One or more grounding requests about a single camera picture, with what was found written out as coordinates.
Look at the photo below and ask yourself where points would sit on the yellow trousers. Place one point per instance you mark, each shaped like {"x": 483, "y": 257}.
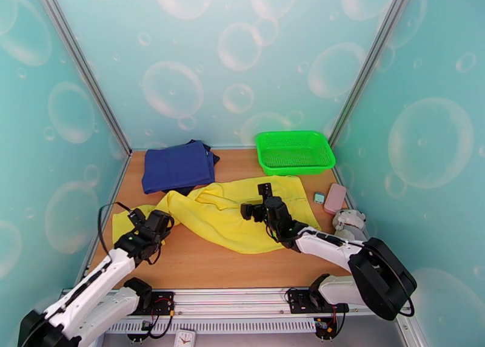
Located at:
{"x": 219, "y": 213}

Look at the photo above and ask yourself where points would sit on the green plastic mesh basket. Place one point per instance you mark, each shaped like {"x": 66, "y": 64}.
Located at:
{"x": 265, "y": 156}

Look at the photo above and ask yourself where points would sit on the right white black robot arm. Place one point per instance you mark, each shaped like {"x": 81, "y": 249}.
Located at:
{"x": 379, "y": 277}

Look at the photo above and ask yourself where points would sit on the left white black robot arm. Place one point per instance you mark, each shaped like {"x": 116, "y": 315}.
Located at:
{"x": 87, "y": 289}

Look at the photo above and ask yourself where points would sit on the royal blue folded trousers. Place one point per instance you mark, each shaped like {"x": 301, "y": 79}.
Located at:
{"x": 176, "y": 167}

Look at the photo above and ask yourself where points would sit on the navy folded trousers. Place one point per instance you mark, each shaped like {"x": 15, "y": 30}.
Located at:
{"x": 214, "y": 156}

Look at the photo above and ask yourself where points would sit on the small teal square object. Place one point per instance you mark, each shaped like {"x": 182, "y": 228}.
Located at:
{"x": 319, "y": 198}

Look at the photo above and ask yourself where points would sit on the pink rounded case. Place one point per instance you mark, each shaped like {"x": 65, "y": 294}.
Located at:
{"x": 335, "y": 199}

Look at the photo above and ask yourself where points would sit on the white grey plush toy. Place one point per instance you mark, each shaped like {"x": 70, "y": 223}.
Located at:
{"x": 348, "y": 221}

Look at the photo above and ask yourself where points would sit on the white alarm clock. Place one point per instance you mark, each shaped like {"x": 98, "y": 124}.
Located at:
{"x": 185, "y": 338}

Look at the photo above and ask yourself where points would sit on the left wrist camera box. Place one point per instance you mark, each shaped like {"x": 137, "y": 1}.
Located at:
{"x": 137, "y": 217}

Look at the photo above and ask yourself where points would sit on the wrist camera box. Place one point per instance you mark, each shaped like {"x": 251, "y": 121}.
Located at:
{"x": 265, "y": 189}
{"x": 137, "y": 217}

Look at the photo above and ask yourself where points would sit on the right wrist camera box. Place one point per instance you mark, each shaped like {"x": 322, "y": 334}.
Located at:
{"x": 265, "y": 189}

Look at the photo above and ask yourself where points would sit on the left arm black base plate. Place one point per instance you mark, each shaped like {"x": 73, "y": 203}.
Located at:
{"x": 163, "y": 304}

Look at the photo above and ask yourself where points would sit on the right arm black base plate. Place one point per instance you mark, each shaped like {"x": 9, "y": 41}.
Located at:
{"x": 299, "y": 300}

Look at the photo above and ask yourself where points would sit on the aluminium mounting rail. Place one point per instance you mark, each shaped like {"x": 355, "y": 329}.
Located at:
{"x": 227, "y": 300}

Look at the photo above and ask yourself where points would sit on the aluminium corner post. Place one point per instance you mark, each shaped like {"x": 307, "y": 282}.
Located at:
{"x": 375, "y": 54}
{"x": 77, "y": 54}

